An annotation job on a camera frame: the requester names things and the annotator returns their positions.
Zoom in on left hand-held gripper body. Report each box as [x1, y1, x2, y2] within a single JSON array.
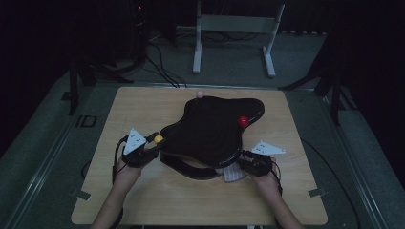
[[122, 127, 160, 169]]

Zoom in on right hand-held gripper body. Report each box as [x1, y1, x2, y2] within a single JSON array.
[[247, 140, 287, 177]]

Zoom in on striped grey cloth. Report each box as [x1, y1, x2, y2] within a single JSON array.
[[215, 161, 248, 183]]

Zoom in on black tray base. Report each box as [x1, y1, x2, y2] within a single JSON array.
[[159, 151, 224, 181]]

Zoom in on black wavy tray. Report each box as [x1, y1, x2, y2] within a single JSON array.
[[158, 94, 266, 170]]

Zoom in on person's right hand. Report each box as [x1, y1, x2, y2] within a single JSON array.
[[252, 158, 283, 197]]

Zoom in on person's left hand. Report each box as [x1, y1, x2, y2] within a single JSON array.
[[115, 160, 143, 189]]

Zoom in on grey tape piece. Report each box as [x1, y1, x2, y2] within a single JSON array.
[[308, 188, 327, 198], [70, 189, 93, 201]]

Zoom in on black metal stand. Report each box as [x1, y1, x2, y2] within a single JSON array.
[[60, 58, 135, 117], [278, 30, 359, 127]]

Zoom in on dark device with red light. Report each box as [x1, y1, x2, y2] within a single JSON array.
[[128, 0, 150, 65]]

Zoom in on white metal stand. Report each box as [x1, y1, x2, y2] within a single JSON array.
[[176, 0, 286, 78]]

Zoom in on right hand-held gripper cable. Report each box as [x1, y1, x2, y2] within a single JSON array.
[[270, 159, 285, 197]]

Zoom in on hand-held gripper cable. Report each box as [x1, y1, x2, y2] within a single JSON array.
[[270, 159, 285, 197], [109, 135, 129, 229]]

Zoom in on left hand-held gripper cable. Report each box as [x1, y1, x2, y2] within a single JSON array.
[[109, 135, 129, 229]]

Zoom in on black cable loop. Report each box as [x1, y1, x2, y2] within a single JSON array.
[[81, 160, 93, 179]]

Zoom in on black floor cables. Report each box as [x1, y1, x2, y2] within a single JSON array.
[[139, 41, 189, 89]]

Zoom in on thin black cable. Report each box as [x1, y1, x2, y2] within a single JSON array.
[[300, 137, 362, 229]]

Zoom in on metal floor rail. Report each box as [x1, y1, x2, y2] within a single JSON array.
[[3, 80, 96, 229], [319, 94, 390, 229]]

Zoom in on black cables under white stand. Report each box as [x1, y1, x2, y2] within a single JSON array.
[[203, 31, 261, 44]]

